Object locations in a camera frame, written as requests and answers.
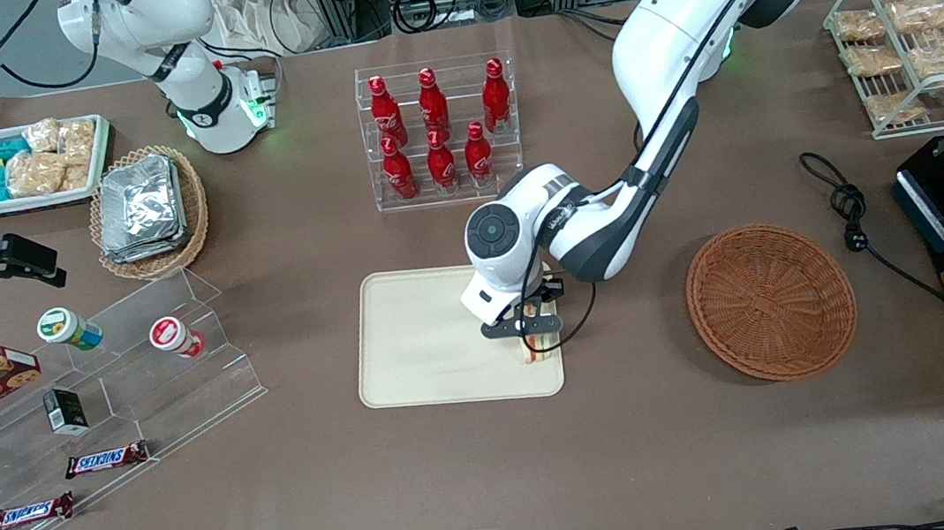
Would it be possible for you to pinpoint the triangular sandwich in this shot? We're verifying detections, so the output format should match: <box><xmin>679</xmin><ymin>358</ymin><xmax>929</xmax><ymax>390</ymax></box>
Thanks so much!
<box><xmin>515</xmin><ymin>330</ymin><xmax>557</xmax><ymax>367</ymax></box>

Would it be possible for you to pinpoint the white snack tray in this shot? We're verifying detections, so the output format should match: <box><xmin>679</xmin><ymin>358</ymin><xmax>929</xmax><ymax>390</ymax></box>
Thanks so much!
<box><xmin>0</xmin><ymin>110</ymin><xmax>122</xmax><ymax>216</ymax></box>

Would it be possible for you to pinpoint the beige plastic tray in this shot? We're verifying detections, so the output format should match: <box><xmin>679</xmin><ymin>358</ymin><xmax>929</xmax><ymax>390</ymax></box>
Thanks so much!
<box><xmin>345</xmin><ymin>253</ymin><xmax>569</xmax><ymax>419</ymax></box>

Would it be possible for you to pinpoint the light wicker basket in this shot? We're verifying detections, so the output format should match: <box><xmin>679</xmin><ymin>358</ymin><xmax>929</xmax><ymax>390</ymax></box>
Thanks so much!
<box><xmin>80</xmin><ymin>139</ymin><xmax>217</xmax><ymax>287</ymax></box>

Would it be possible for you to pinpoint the brown wicker basket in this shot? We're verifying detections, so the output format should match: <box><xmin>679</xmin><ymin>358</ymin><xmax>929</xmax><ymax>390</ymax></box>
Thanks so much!
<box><xmin>679</xmin><ymin>212</ymin><xmax>865</xmax><ymax>392</ymax></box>

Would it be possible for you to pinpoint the green lid yogurt cup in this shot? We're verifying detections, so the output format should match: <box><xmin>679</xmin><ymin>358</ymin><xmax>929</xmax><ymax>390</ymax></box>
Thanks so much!
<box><xmin>34</xmin><ymin>302</ymin><xmax>107</xmax><ymax>358</ymax></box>

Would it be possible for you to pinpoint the clear bag of crackers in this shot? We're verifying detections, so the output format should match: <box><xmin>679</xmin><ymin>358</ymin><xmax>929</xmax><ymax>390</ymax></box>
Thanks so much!
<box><xmin>60</xmin><ymin>157</ymin><xmax>96</xmax><ymax>193</ymax></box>
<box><xmin>55</xmin><ymin>117</ymin><xmax>102</xmax><ymax>167</ymax></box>
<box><xmin>19</xmin><ymin>117</ymin><xmax>64</xmax><ymax>158</ymax></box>
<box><xmin>3</xmin><ymin>147</ymin><xmax>70</xmax><ymax>201</ymax></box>

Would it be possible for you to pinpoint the stack of foil containers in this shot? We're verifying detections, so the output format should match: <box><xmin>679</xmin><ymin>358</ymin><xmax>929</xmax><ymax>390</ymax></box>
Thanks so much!
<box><xmin>91</xmin><ymin>151</ymin><xmax>193</xmax><ymax>266</ymax></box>

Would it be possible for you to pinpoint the red cola bottle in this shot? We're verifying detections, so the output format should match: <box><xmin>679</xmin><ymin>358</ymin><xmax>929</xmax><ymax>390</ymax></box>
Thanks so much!
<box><xmin>414</xmin><ymin>64</ymin><xmax>453</xmax><ymax>140</ymax></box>
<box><xmin>423</xmin><ymin>126</ymin><xmax>461</xmax><ymax>196</ymax></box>
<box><xmin>378</xmin><ymin>132</ymin><xmax>420</xmax><ymax>204</ymax></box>
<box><xmin>366</xmin><ymin>72</ymin><xmax>411</xmax><ymax>149</ymax></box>
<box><xmin>476</xmin><ymin>56</ymin><xmax>516</xmax><ymax>136</ymax></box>
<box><xmin>460</xmin><ymin>118</ymin><xmax>497</xmax><ymax>189</ymax></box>

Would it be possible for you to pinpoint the small black box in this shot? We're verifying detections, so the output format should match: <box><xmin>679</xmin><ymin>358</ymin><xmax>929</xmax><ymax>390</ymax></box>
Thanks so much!
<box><xmin>40</xmin><ymin>383</ymin><xmax>92</xmax><ymax>440</ymax></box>

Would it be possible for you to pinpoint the clear acrylic bottle rack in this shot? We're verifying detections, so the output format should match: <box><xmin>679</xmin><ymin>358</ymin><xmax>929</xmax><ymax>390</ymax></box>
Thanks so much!
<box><xmin>352</xmin><ymin>49</ymin><xmax>529</xmax><ymax>216</ymax></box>

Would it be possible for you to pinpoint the red lid yogurt cup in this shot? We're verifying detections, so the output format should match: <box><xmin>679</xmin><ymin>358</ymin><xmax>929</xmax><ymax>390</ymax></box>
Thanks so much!
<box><xmin>146</xmin><ymin>312</ymin><xmax>208</xmax><ymax>365</ymax></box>

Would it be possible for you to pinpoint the clear acrylic stepped display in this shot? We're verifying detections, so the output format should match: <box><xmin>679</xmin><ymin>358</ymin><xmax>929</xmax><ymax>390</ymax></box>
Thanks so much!
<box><xmin>0</xmin><ymin>258</ymin><xmax>283</xmax><ymax>530</ymax></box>

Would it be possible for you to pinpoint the snickers bar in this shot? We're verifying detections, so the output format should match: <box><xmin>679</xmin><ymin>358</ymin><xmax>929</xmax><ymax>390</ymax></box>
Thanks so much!
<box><xmin>61</xmin><ymin>439</ymin><xmax>153</xmax><ymax>481</ymax></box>
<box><xmin>0</xmin><ymin>490</ymin><xmax>79</xmax><ymax>530</ymax></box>

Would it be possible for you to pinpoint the beige cloth bag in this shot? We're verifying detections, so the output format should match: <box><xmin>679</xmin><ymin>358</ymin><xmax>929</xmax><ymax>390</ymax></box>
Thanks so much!
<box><xmin>206</xmin><ymin>0</ymin><xmax>335</xmax><ymax>65</ymax></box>

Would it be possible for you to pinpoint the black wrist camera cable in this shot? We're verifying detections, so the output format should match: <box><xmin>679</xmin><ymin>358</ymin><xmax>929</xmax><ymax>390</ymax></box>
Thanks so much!
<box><xmin>483</xmin><ymin>0</ymin><xmax>843</xmax><ymax>356</ymax></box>

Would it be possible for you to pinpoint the black cable bundle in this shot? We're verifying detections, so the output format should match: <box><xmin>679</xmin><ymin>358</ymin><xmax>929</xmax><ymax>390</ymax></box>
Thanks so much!
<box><xmin>389</xmin><ymin>0</ymin><xmax>518</xmax><ymax>36</ymax></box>

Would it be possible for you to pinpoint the black power cable with plug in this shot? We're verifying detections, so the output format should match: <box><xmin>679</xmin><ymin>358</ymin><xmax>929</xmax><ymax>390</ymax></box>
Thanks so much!
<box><xmin>797</xmin><ymin>137</ymin><xmax>944</xmax><ymax>318</ymax></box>

